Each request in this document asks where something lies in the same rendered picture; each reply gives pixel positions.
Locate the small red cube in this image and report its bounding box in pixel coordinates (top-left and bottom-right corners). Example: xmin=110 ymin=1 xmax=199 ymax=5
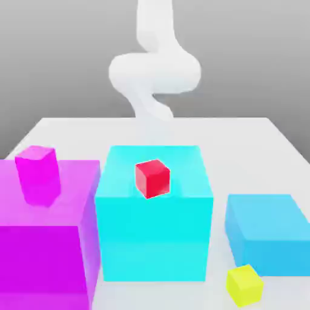
xmin=134 ymin=159 xmax=171 ymax=200

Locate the small magenta cube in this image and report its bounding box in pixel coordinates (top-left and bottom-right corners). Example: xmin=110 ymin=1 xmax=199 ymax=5
xmin=14 ymin=145 xmax=62 ymax=208

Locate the small yellow cube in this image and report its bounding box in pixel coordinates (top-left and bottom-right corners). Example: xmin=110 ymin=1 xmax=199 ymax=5
xmin=225 ymin=264 xmax=265 ymax=308

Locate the large cyan box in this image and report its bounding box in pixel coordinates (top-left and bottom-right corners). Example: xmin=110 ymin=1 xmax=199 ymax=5
xmin=94 ymin=145 xmax=214 ymax=283

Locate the large sky blue box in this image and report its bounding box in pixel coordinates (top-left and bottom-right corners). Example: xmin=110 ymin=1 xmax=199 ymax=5
xmin=224 ymin=193 xmax=310 ymax=277

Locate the large magenta box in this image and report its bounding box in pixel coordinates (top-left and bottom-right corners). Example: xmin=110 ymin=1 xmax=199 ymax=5
xmin=0 ymin=159 xmax=102 ymax=310

